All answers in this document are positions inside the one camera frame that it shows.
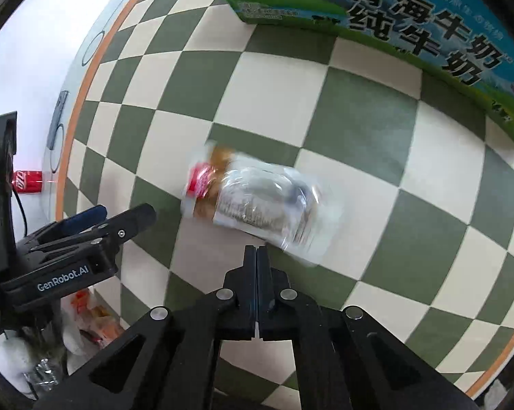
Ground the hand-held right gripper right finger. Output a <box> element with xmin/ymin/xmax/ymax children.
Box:
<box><xmin>257</xmin><ymin>245</ymin><xmax>480</xmax><ymax>410</ymax></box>

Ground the clear snack packet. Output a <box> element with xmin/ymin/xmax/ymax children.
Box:
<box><xmin>181</xmin><ymin>140</ymin><xmax>339</xmax><ymax>266</ymax></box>

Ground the printed cardboard box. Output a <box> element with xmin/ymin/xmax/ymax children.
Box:
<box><xmin>199</xmin><ymin>0</ymin><xmax>514</xmax><ymax>151</ymax></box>

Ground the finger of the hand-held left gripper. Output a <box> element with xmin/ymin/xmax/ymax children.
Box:
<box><xmin>25</xmin><ymin>204</ymin><xmax>108</xmax><ymax>247</ymax></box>
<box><xmin>30</xmin><ymin>203</ymin><xmax>157</xmax><ymax>254</ymax></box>

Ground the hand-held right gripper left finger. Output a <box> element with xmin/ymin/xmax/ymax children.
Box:
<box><xmin>35</xmin><ymin>245</ymin><xmax>258</xmax><ymax>410</ymax></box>

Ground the black cable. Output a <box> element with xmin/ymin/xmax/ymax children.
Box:
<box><xmin>10</xmin><ymin>187</ymin><xmax>29</xmax><ymax>241</ymax></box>

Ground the orange snack packet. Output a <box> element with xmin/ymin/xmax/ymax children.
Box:
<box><xmin>70</xmin><ymin>289</ymin><xmax>126</xmax><ymax>347</ymax></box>

